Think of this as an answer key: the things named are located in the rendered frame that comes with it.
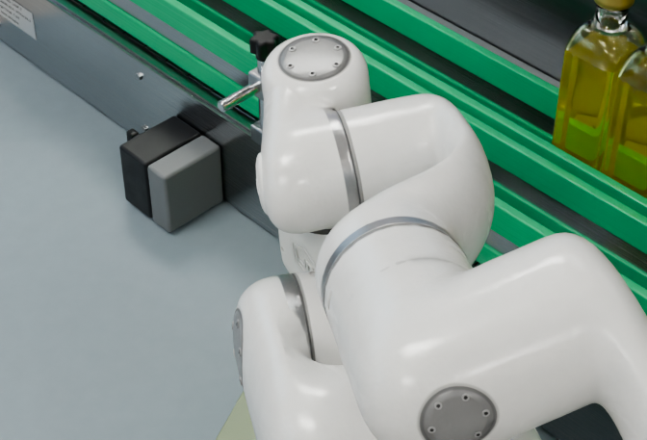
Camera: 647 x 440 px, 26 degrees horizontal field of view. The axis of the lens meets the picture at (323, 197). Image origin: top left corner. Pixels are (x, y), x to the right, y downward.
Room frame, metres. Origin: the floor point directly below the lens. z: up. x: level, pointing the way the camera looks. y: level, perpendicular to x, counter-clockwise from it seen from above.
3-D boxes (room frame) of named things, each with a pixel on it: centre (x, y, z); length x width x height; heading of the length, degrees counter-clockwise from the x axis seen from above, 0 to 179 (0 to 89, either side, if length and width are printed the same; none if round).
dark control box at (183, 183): (1.18, 0.17, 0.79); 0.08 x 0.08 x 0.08; 44
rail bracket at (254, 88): (1.12, 0.07, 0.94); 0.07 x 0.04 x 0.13; 134
